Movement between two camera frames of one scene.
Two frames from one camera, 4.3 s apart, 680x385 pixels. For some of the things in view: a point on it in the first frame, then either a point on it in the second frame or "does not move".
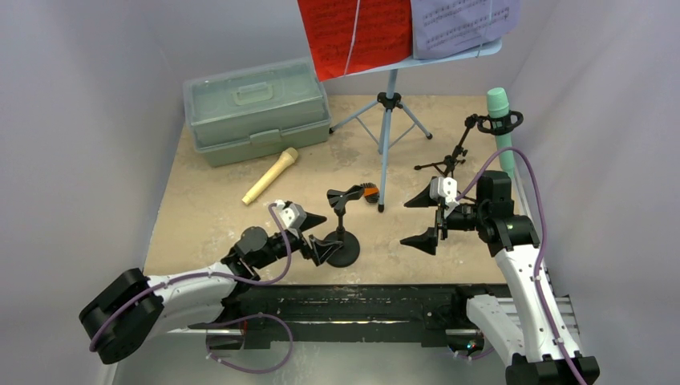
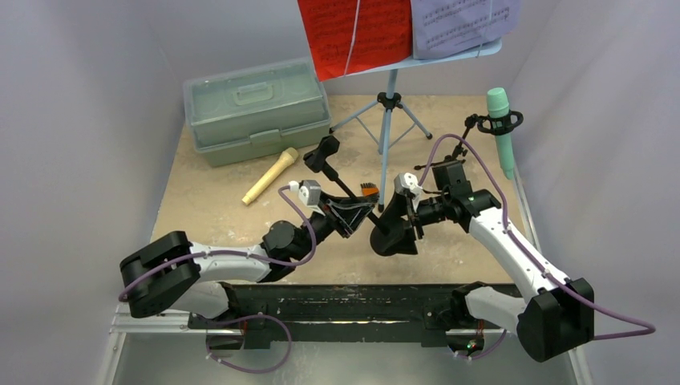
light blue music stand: x=389 y=102 does not move
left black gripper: x=319 y=249 -> x=350 y=217
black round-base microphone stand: x=349 y=253 -> x=383 y=242
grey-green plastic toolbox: x=256 y=111 does not move
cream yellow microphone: x=287 y=157 does not move
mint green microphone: x=498 y=103 does not move
